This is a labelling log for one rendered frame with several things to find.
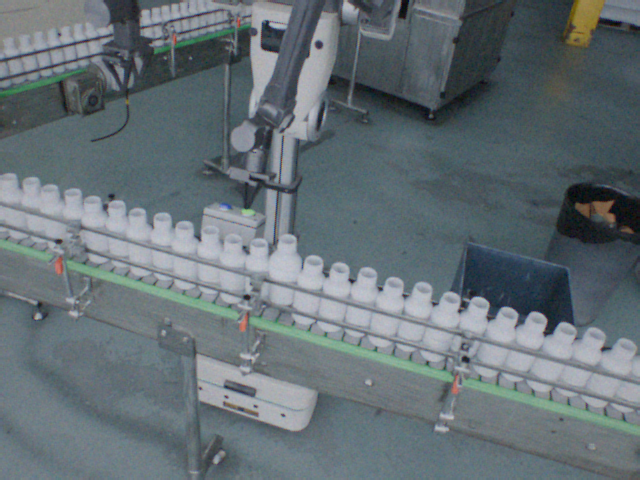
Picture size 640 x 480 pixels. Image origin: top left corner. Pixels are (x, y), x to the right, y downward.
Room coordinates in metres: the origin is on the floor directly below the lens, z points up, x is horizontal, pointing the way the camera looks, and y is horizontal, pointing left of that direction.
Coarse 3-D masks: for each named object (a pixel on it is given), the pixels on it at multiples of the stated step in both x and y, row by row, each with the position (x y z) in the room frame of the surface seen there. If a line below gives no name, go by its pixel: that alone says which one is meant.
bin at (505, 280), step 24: (480, 264) 1.33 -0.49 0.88; (504, 264) 1.32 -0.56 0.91; (528, 264) 1.31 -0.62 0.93; (552, 264) 1.30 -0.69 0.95; (456, 288) 1.21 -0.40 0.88; (480, 288) 1.33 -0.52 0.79; (504, 288) 1.32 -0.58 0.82; (528, 288) 1.30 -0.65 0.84; (552, 288) 1.29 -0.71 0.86; (528, 312) 1.30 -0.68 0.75; (552, 312) 1.23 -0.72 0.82; (576, 336) 1.00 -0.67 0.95
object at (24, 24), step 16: (0, 0) 4.04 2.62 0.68; (16, 0) 4.15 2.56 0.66; (32, 0) 4.26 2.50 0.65; (48, 0) 4.37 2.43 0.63; (64, 0) 4.50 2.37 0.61; (80, 0) 4.63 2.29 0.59; (0, 16) 4.02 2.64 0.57; (16, 16) 4.13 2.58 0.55; (32, 16) 4.24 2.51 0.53; (48, 16) 4.36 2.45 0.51; (64, 16) 4.48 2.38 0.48; (80, 16) 4.61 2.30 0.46; (0, 32) 3.99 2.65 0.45; (16, 32) 4.10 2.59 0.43; (32, 32) 4.22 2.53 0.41
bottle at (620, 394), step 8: (632, 360) 0.77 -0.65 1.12; (632, 368) 0.75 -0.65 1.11; (632, 376) 0.75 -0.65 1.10; (624, 384) 0.75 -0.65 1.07; (632, 384) 0.74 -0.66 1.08; (616, 392) 0.75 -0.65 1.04; (624, 392) 0.74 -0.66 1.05; (632, 392) 0.74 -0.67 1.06; (624, 400) 0.74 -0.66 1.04; (632, 400) 0.73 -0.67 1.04; (616, 408) 0.74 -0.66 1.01; (624, 408) 0.73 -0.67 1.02
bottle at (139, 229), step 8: (136, 216) 0.99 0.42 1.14; (144, 216) 0.97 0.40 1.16; (136, 224) 0.96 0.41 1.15; (144, 224) 0.97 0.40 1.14; (128, 232) 0.95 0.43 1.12; (136, 232) 0.95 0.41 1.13; (144, 232) 0.96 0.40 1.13; (144, 240) 0.95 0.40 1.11; (128, 248) 0.95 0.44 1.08; (136, 248) 0.95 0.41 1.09; (144, 248) 0.95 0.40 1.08; (136, 256) 0.95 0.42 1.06; (144, 256) 0.95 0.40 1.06; (144, 264) 0.95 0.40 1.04; (152, 264) 0.96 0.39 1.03; (136, 272) 0.95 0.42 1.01; (144, 272) 0.95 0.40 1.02
